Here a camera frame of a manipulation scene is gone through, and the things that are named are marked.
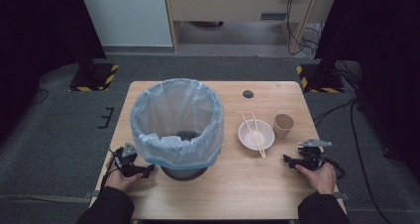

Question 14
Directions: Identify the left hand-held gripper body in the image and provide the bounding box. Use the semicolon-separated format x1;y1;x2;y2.
113;142;140;178

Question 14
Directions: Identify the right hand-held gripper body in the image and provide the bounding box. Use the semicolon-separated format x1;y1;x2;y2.
297;138;333;171

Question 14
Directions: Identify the brown paper cup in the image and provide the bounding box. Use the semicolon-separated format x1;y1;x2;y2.
272;113;295;141

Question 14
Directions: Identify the dark round trash bin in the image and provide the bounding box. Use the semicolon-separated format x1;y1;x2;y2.
159;130;209;181

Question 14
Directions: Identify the white round bowl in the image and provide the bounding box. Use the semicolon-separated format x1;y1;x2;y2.
237;119;276;152

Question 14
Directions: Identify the wooden chopstick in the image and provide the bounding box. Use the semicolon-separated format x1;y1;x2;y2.
252;111;266;159
241;113;265;160

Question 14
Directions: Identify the trash bin with blue bag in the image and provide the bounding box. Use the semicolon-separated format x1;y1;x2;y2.
129;77;226;170

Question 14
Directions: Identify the person's left hand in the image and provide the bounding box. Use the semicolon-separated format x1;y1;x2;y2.
105;159;145;192

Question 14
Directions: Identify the person's right hand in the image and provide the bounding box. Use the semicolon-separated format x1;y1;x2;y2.
294;162;338;195

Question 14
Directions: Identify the black striped stand base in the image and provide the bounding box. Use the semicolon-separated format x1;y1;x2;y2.
295;62;346;94
68;61;120;93

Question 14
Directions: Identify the dark curtain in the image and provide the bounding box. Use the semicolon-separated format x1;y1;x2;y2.
0;0;107;146
314;0;420;182

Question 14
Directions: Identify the white partition panel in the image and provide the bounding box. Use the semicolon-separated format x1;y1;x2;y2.
77;0;174;48

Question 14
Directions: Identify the light wooden desk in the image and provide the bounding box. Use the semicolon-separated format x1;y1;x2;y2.
163;0;341;55

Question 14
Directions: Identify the left hand-held gripper cable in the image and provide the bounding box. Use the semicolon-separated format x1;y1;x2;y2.
100;147;125;189

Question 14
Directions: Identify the hand-held gripper cable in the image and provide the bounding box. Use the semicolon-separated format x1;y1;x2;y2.
100;147;125;189
324;155;347;181

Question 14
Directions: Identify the right hand-held gripper cable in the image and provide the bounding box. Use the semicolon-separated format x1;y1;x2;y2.
324;155;347;181

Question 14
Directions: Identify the black floor cable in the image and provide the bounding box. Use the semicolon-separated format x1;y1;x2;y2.
312;97;395;224
30;87;51;107

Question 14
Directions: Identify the black power cable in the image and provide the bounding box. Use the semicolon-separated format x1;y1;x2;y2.
285;0;320;56

